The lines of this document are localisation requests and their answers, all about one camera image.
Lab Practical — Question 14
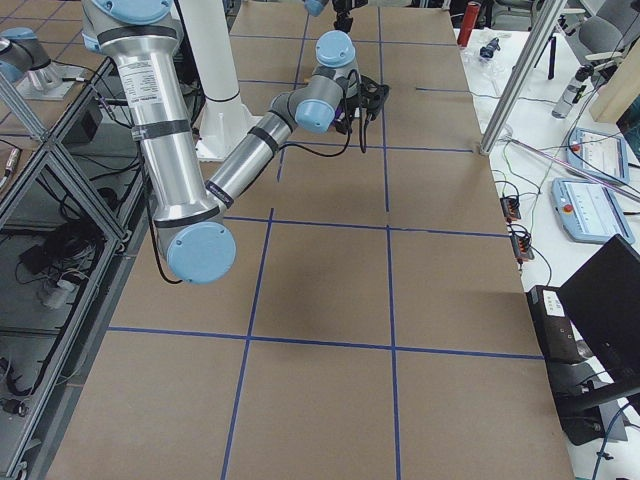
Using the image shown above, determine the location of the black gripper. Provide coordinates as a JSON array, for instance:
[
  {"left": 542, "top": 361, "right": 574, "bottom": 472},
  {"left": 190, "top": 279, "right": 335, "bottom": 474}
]
[
  {"left": 333, "top": 0, "right": 365, "bottom": 28},
  {"left": 333, "top": 94, "right": 363, "bottom": 134}
]

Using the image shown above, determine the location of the purple microfibre towel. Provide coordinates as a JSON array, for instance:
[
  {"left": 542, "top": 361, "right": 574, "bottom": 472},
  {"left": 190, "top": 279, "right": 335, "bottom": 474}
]
[{"left": 333, "top": 107, "right": 345, "bottom": 126}]

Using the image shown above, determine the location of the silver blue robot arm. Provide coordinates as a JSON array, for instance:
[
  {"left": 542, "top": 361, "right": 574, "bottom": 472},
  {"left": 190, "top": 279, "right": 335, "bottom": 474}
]
[
  {"left": 303, "top": 0, "right": 369, "bottom": 33},
  {"left": 82, "top": 1, "right": 359, "bottom": 284}
]

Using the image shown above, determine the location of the red cylinder tube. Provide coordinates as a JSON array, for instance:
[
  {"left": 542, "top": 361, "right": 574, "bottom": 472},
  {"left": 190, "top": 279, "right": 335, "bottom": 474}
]
[{"left": 457, "top": 1, "right": 481, "bottom": 48}]

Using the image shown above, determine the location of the near blue teach pendant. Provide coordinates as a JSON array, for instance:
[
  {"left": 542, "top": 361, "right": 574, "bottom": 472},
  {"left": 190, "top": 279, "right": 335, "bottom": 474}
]
[{"left": 551, "top": 178, "right": 635, "bottom": 244}]

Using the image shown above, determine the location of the blue teach pendant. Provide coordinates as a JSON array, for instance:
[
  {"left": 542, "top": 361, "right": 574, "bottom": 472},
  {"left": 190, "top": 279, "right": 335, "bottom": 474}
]
[
  {"left": 551, "top": 178, "right": 635, "bottom": 244},
  {"left": 566, "top": 127, "right": 630, "bottom": 185}
]

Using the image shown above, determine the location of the far blue teach pendant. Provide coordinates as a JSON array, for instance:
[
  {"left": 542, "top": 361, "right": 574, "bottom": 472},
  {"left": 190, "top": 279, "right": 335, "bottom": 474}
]
[{"left": 566, "top": 127, "right": 630, "bottom": 185}]

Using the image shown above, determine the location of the black box device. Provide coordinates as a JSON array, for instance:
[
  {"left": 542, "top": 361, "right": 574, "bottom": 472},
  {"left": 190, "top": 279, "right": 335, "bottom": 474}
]
[{"left": 526, "top": 285, "right": 590, "bottom": 365}]

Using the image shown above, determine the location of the black monitor on stand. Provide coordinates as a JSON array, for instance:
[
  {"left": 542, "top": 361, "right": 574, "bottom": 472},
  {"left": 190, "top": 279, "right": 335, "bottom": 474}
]
[{"left": 547, "top": 234, "right": 639, "bottom": 445}]

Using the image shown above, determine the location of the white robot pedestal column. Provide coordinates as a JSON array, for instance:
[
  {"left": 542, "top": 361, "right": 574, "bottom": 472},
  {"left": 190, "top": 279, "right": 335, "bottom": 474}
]
[{"left": 177, "top": 0, "right": 260, "bottom": 162}]

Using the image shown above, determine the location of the aluminium frame post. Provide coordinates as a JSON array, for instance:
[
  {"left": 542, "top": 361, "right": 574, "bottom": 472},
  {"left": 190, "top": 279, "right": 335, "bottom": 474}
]
[{"left": 479, "top": 0, "right": 566, "bottom": 155}]

